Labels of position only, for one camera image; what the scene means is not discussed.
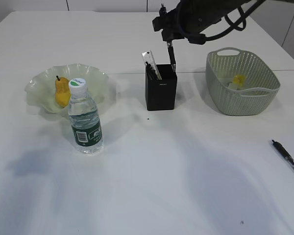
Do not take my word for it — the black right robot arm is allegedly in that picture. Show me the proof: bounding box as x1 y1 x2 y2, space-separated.
152 0 264 45

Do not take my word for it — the yellow waste paper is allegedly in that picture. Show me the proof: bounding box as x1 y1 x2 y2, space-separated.
228 74 245 91

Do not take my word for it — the yellow pear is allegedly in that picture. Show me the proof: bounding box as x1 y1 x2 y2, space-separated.
55 75 71 108

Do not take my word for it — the black gel pen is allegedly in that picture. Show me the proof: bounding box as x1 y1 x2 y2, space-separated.
159 2 177 73
271 140 294 171
145 62 158 80

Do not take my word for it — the green wavy glass plate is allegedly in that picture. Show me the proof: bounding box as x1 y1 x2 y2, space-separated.
25 63 112 115

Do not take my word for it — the clear plastic water bottle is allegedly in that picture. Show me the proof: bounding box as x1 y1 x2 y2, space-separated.
68 78 103 154

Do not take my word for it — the black square pen holder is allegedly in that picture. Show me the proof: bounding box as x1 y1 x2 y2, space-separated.
145 64 177 111

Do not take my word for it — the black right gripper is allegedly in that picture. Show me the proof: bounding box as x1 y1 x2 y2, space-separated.
152 8 185 42

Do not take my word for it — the clear plastic ruler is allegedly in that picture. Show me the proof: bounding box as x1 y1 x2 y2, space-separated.
142 50 162 80

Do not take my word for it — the green perforated plastic basket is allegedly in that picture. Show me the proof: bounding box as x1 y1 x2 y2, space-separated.
205 47 281 116

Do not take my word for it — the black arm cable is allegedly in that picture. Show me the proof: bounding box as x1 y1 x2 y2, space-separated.
186 4 248 45

